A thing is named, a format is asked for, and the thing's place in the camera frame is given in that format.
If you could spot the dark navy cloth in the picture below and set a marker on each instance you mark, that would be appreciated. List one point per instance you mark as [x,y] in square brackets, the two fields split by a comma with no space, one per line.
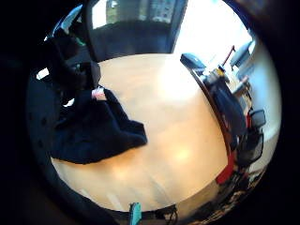
[100,131]

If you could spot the dark blue partition panel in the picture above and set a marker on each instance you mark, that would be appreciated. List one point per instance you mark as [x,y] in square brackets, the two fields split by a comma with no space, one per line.
[134,40]

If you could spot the teal clip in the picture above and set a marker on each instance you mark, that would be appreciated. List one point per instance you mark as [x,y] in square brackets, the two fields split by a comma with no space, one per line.
[135,214]

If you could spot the red rod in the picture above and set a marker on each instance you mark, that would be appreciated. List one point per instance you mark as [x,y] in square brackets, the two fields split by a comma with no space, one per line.
[228,56]

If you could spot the dark blue office chair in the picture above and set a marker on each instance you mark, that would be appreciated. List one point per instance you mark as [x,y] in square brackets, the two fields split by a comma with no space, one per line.
[228,109]

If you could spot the grey office chair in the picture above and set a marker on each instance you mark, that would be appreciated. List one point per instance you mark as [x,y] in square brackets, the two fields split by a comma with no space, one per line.
[241,53]

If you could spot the red chair part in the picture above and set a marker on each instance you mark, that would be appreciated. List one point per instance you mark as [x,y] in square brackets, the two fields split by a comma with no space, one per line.
[227,171]

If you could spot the black mesh office chair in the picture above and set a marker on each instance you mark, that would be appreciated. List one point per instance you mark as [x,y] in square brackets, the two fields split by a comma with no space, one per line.
[251,140]

